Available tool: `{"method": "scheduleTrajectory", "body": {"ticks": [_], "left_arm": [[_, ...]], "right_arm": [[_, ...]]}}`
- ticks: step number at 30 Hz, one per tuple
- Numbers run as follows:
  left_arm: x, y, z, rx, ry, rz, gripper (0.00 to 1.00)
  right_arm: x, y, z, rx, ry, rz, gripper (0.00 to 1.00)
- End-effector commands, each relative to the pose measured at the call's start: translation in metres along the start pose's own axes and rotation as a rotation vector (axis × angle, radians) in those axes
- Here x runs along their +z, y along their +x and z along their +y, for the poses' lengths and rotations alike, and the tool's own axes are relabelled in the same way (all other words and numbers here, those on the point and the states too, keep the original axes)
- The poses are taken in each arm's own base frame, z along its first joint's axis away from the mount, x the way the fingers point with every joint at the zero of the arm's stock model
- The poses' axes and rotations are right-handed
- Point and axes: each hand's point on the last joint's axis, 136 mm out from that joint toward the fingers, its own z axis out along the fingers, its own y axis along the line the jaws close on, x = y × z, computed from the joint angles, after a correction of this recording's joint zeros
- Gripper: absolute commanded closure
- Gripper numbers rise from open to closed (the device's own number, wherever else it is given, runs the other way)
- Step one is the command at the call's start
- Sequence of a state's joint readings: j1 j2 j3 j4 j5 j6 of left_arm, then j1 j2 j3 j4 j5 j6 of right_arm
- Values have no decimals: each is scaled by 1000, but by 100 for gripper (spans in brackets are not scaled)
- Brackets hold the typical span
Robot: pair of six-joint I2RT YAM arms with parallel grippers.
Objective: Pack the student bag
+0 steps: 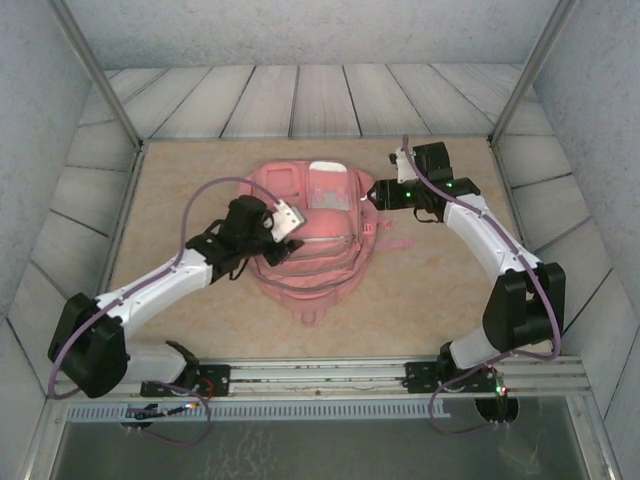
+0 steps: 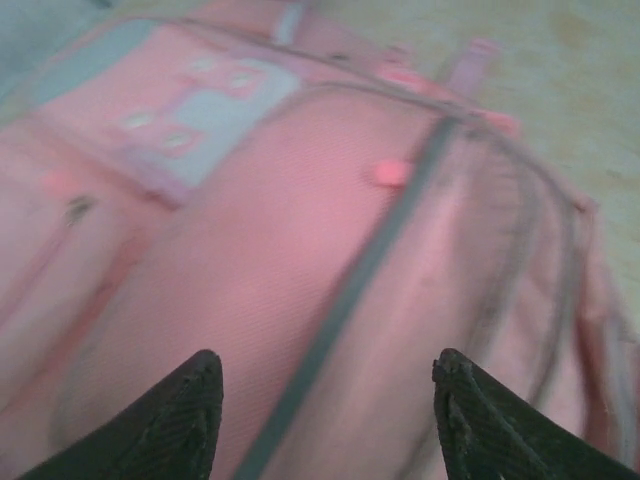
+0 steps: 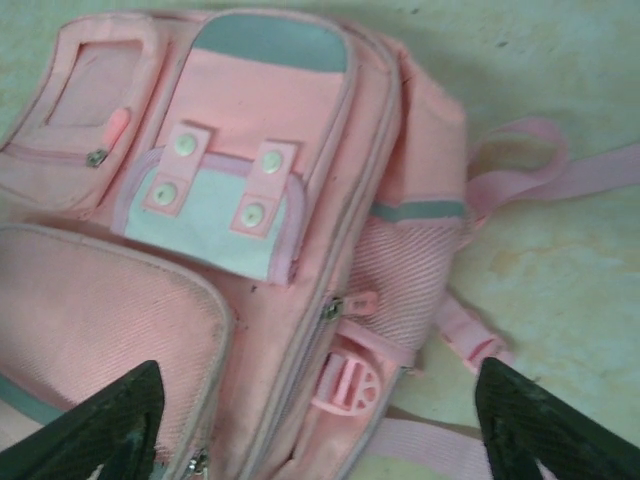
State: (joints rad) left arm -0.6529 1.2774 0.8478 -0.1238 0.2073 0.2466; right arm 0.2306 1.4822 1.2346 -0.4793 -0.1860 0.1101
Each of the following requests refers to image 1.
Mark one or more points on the pink school backpack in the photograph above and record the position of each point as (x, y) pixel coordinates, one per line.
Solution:
(310, 280)

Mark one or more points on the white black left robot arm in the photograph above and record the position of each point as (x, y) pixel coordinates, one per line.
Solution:
(160, 282)

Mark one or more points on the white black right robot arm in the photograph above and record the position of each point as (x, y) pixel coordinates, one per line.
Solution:
(480, 235)

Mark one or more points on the grey metal sheet panel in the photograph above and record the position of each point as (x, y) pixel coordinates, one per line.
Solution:
(320, 450)

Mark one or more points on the black adapter with LED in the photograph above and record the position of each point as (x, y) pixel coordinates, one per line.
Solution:
(150, 413)

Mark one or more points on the small LED circuit board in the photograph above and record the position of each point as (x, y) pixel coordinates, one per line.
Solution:
(501, 389)

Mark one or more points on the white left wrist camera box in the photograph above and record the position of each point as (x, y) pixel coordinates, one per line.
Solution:
(290, 220)

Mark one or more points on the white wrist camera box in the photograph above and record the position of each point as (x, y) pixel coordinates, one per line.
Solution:
(402, 167)
(290, 220)

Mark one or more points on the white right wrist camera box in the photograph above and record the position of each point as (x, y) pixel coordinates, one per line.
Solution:
(402, 167)

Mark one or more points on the aluminium table side rail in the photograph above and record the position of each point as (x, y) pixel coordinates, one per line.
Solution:
(520, 220)
(121, 215)

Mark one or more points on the aluminium mounting rail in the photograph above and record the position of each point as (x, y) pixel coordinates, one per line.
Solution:
(320, 375)

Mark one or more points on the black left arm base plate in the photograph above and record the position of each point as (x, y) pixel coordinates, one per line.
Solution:
(220, 380)

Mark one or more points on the aluminium frame post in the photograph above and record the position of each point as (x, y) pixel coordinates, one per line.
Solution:
(96, 70)
(533, 70)

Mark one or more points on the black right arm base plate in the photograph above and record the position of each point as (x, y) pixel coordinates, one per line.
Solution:
(417, 377)

